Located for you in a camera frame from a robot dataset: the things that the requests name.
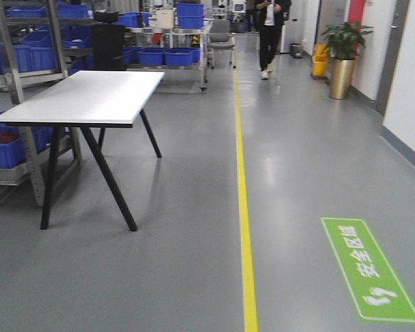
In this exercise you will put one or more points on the black mesh office chair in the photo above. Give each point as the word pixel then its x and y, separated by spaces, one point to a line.
pixel 107 41

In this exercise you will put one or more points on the plant in gold pot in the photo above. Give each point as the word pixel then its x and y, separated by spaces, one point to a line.
pixel 342 44

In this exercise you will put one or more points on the yellow mop bucket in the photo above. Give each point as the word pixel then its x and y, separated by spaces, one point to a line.
pixel 319 69

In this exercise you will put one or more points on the walking person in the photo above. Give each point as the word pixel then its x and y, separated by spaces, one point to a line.
pixel 270 18

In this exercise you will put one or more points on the white table black legs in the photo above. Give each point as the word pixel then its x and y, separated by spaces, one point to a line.
pixel 85 100

